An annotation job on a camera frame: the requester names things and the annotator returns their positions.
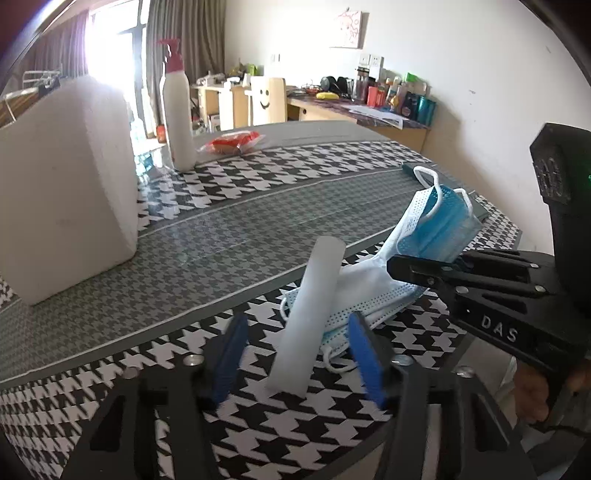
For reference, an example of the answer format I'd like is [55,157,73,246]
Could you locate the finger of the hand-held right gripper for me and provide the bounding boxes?
[455,249,555,278]
[387,255,543,297]

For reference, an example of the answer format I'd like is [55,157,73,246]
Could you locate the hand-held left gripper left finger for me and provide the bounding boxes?
[62,314,252,480]

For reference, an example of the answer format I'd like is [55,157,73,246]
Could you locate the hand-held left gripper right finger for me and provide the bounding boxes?
[348,311,539,480]

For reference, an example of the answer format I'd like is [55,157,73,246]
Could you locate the pale blue face mask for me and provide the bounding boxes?
[279,226,423,372]

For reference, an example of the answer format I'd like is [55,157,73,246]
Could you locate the white foam tube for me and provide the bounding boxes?
[268,235,346,395]

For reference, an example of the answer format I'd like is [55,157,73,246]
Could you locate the white foam box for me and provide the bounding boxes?
[0,75,139,306]

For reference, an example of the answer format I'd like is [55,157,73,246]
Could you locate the person's right hand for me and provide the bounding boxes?
[512,360,591,425]

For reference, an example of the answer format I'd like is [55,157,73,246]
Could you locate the dark grey flat case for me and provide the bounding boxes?
[402,161,491,222]

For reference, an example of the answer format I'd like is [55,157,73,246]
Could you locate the wooden desk with patterned top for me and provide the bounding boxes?
[286,95,432,153]

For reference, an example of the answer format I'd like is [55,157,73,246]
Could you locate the houndstooth tablecloth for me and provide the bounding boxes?
[0,121,525,480]

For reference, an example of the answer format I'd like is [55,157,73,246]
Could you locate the white papers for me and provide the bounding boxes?
[346,105,404,129]

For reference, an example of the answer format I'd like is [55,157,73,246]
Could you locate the cluster of toiletry bottles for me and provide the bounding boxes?
[353,65,437,124]

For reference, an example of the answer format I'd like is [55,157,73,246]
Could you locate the black headphones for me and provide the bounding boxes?
[321,75,354,95]

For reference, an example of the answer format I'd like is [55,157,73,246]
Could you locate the red snack packet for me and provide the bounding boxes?
[198,130,265,155]

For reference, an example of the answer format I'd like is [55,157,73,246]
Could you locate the wooden chair with smiley face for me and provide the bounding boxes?
[249,77,287,126]

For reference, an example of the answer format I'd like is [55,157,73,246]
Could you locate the white spray bottle red nozzle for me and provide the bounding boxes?
[158,38,197,171]

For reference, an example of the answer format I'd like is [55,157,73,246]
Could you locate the wooden desk with drawers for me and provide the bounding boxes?
[191,83,252,132]

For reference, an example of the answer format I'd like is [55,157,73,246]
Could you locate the grey-brown curtain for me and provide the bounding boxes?
[147,0,227,139]
[9,9,90,100]

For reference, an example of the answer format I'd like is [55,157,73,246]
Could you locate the glass balcony door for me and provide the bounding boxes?
[85,0,153,144]

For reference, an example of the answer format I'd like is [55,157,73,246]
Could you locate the pink wall picture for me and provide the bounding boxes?
[330,9,370,49]

